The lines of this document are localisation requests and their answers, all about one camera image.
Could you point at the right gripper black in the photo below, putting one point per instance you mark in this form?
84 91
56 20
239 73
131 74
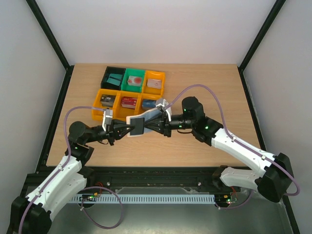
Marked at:
166 124

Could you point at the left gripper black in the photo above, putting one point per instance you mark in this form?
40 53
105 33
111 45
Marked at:
112 130

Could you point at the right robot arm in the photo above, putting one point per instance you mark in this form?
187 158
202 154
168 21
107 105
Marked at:
268 174

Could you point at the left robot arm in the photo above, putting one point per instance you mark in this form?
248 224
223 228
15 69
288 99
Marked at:
34 213

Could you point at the blue card stack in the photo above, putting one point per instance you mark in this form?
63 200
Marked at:
148 104

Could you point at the black card stack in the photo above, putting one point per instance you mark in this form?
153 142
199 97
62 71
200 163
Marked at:
107 100

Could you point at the white pink card stack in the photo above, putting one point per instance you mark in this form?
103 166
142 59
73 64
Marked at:
154 83

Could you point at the white red card stack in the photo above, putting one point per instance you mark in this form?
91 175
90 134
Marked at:
134 81

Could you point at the yellow bin front middle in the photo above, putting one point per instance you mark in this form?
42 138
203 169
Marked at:
119 111

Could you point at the yellow bin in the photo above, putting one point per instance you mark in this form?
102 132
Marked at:
153 75
141 97
119 111
98 114

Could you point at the yellow bin front right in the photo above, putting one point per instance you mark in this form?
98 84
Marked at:
141 97

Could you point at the yellow bin front left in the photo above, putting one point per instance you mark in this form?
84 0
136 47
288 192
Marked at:
98 114

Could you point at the yellow bin back right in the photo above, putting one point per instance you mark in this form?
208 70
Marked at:
153 75

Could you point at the black storage bin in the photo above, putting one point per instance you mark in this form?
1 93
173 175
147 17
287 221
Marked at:
115 70

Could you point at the green storage bin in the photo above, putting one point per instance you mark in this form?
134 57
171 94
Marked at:
132 72

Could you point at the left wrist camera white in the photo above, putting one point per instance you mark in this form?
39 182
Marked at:
107 118

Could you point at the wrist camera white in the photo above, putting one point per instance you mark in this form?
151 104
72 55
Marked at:
163 105
107 118

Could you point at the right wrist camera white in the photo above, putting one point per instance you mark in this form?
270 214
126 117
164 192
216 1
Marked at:
163 105

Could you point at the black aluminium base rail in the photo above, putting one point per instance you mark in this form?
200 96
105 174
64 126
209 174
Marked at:
201 179

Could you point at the black frame post left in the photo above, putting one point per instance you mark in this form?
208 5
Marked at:
34 7

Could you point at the black frame post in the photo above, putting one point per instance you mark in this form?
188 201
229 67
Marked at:
34 7
277 6

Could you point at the white slotted cable duct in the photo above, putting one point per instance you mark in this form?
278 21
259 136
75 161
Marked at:
144 199

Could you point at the black frame post right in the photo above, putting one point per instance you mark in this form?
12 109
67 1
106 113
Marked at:
277 6

